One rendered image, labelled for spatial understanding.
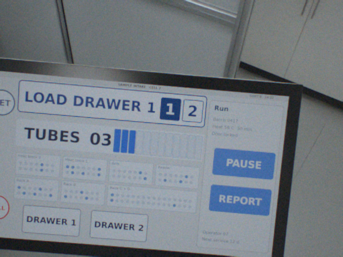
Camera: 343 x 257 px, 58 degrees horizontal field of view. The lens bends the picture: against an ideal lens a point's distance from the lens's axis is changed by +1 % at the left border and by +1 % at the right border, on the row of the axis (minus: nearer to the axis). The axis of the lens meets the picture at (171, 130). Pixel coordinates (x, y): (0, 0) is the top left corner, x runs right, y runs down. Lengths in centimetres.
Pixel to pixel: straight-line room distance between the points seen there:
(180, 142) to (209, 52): 79
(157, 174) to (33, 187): 20
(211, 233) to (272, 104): 23
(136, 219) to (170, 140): 14
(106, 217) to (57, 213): 8
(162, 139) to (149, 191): 9
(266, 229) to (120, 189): 25
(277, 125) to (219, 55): 74
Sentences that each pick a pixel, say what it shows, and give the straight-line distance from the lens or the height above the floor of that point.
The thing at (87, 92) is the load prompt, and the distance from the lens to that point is 51.
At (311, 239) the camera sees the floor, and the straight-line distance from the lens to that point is 185.
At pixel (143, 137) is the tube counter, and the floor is 112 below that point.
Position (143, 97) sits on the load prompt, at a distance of 49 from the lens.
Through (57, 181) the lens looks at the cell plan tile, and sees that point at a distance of 54.
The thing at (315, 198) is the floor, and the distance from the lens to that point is 202.
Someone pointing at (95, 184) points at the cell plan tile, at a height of 105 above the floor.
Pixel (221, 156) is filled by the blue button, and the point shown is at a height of 110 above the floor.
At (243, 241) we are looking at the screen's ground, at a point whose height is 100.
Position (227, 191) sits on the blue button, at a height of 106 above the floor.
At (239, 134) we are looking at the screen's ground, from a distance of 51.
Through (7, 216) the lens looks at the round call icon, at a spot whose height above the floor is 101.
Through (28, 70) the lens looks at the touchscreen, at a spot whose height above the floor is 119.
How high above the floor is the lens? 147
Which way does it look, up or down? 44 degrees down
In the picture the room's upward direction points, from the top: 5 degrees clockwise
